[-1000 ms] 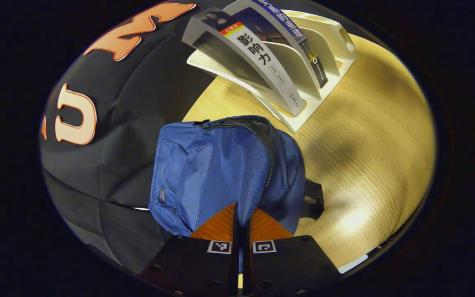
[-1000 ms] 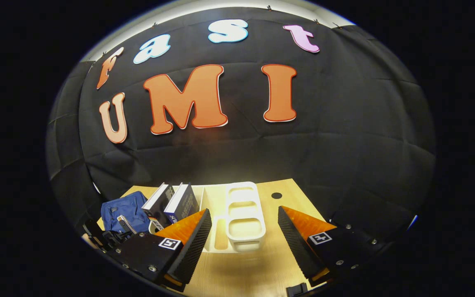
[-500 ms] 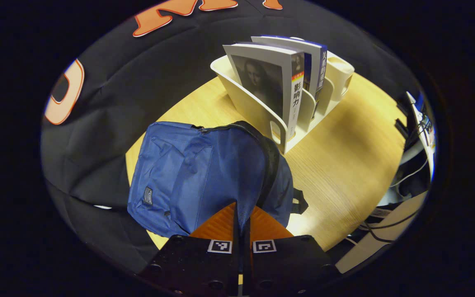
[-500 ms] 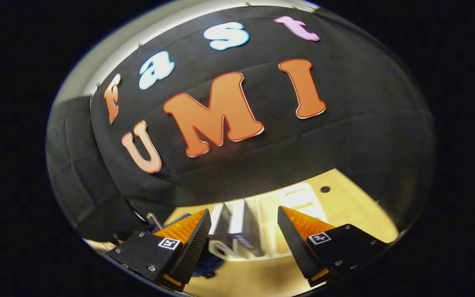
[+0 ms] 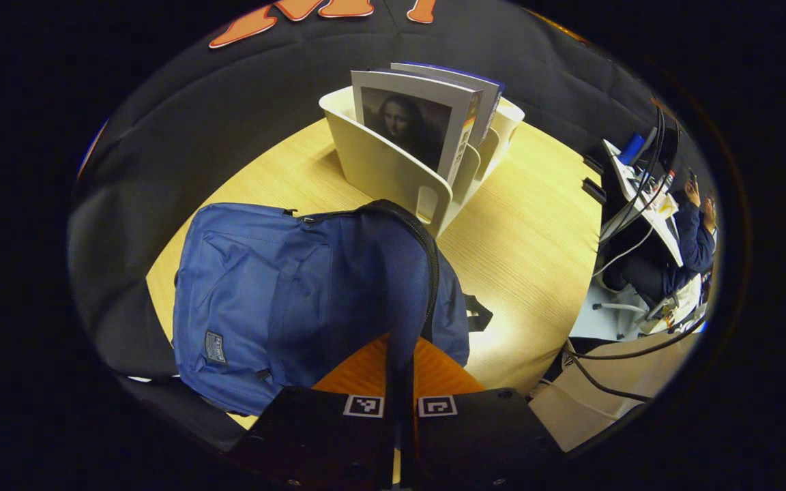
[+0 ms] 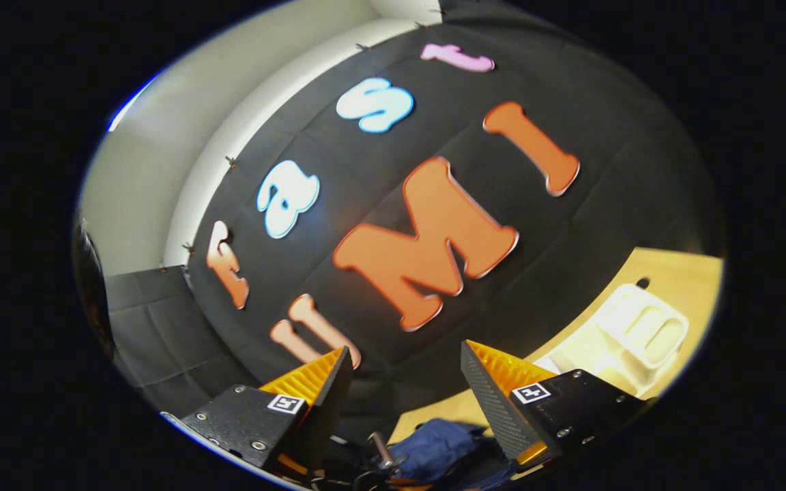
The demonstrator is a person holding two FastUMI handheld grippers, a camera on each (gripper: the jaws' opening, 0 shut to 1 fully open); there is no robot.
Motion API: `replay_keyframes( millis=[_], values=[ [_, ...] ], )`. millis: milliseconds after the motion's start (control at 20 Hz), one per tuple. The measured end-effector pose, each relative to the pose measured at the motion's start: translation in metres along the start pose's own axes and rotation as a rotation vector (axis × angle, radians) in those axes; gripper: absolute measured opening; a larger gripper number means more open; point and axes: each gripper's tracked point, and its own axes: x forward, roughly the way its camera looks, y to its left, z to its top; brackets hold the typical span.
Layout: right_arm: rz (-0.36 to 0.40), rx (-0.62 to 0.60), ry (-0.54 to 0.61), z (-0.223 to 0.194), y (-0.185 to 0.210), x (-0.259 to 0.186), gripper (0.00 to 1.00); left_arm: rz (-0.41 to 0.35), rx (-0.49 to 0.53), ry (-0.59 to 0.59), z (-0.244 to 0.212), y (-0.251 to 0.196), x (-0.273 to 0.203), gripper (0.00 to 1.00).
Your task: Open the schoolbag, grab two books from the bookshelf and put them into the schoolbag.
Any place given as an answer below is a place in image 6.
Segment black backdrop cloth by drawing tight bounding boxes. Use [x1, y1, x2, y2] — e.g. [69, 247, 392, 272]
[103, 0, 727, 437]

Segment white bookshelf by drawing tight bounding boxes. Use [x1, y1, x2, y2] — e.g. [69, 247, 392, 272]
[533, 283, 690, 400]

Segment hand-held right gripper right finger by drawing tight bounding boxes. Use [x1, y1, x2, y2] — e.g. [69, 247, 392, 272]
[460, 340, 647, 470]

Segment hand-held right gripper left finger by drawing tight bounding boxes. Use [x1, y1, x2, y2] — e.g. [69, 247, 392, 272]
[178, 346, 354, 478]

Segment blue schoolbag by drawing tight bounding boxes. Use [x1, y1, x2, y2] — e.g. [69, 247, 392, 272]
[338, 417, 527, 491]

